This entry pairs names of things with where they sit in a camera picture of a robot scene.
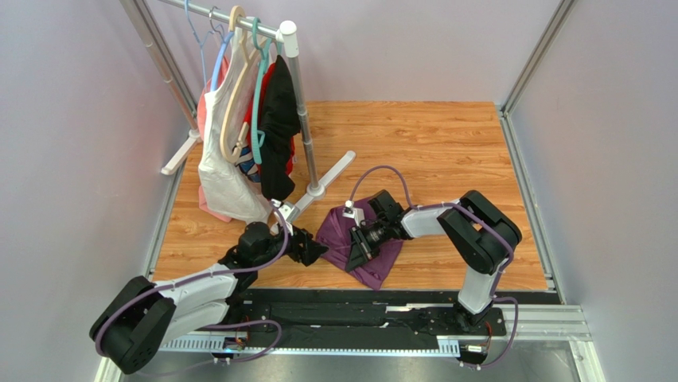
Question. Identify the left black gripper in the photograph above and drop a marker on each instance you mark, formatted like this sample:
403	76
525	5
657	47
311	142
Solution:
297	251

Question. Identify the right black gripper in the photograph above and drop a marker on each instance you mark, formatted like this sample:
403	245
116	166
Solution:
359	243

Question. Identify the purple cloth napkin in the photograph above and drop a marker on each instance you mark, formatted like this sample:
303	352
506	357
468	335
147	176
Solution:
334	234

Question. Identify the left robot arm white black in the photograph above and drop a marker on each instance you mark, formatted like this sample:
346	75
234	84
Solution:
144	315

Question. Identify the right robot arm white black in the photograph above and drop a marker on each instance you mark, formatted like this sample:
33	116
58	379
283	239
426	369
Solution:
483	236

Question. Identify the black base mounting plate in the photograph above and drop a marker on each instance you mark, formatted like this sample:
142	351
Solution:
352	314

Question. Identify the white tank top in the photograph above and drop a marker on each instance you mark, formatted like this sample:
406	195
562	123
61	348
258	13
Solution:
225	191

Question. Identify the black garment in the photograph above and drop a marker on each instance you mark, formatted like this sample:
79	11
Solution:
279	122

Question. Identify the red garment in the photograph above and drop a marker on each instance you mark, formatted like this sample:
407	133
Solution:
246	162

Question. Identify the pink garment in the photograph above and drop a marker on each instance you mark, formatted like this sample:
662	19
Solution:
201	120

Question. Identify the blue plastic hanger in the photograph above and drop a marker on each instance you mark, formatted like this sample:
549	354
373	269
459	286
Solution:
214	83

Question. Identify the teal plastic hanger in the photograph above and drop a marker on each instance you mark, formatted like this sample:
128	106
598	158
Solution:
256	135

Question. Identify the white grey clothes rack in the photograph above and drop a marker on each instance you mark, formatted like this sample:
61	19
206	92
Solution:
284	43

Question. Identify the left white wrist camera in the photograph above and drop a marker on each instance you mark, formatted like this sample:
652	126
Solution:
282	212

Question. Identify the slotted cable duct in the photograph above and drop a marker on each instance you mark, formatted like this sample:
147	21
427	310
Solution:
384	344

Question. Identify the aluminium frame rail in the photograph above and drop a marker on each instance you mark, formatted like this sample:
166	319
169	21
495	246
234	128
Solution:
538	323

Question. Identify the light blue wire hanger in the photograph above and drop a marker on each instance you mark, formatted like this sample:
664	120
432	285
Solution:
199	40

